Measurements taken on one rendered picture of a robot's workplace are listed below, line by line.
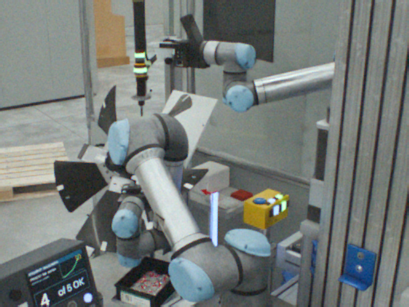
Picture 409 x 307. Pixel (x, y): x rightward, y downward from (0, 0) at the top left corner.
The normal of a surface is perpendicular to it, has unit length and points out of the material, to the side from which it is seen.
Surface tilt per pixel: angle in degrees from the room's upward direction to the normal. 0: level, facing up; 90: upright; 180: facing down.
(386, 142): 90
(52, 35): 90
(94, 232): 52
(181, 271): 95
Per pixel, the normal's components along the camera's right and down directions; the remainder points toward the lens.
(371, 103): -0.71, 0.28
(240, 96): 0.00, 0.37
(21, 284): 0.70, 0.00
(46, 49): 0.54, 0.31
